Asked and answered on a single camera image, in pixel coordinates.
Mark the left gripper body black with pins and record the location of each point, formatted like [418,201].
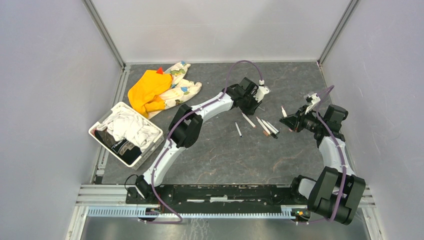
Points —
[250,104]

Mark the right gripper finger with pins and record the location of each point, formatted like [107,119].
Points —
[292,118]
[291,124]

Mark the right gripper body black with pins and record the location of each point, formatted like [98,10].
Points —
[308,121]

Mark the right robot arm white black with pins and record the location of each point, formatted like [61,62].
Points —
[337,192]

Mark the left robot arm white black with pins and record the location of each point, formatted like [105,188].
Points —
[185,128]

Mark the white pen capped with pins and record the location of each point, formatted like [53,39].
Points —
[275,130]

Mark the cream patterned cloth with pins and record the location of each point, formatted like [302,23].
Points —
[180,91]

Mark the yellow orange cloth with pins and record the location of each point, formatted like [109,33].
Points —
[144,96]

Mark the white laundry basket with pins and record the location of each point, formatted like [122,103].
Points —
[145,154]

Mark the white cloth in basket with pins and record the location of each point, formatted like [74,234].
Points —
[124,123]

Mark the black garment in basket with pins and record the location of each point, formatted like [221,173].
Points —
[124,149]

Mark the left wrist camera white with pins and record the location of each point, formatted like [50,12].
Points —
[261,92]

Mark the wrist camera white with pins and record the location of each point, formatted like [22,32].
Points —
[312,100]
[261,92]

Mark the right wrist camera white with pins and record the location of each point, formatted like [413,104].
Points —
[312,100]

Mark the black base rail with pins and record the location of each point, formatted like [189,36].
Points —
[220,200]

